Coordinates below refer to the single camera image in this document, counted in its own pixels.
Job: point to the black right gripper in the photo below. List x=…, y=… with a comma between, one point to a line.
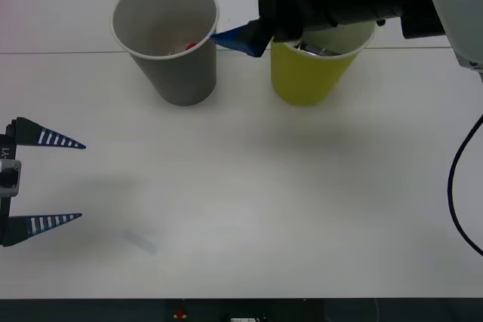
x=298, y=1

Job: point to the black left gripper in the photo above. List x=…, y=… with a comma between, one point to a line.
x=7, y=148

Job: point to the clear bottle with red cap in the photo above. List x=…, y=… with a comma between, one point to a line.
x=191, y=46

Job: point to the dark drink can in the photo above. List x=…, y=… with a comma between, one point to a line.
x=319, y=50

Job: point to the yellow-green plastic bin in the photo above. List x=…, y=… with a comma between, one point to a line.
x=305, y=77

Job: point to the grey plastic bin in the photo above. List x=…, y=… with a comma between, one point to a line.
x=181, y=77

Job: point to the red button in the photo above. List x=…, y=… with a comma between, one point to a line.
x=180, y=314

